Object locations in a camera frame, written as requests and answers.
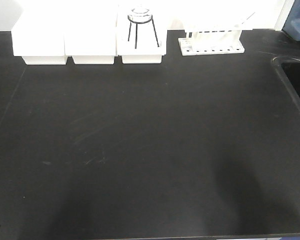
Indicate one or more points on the white plastic bin left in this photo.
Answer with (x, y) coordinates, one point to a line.
(38, 34)

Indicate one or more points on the white plastic bin middle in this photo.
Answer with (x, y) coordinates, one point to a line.
(90, 33)

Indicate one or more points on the white test tube rack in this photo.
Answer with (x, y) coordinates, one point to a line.
(210, 36)

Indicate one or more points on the white plastic bin right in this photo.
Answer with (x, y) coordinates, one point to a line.
(146, 53)

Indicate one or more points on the white plastic bin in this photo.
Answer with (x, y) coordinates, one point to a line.
(146, 53)
(90, 33)
(38, 34)

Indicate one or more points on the blue plastic container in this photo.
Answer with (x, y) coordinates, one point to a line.
(292, 23)

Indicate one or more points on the black wire tripod stand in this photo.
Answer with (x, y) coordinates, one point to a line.
(142, 29)

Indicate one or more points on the black lab sink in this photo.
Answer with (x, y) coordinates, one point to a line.
(288, 70)

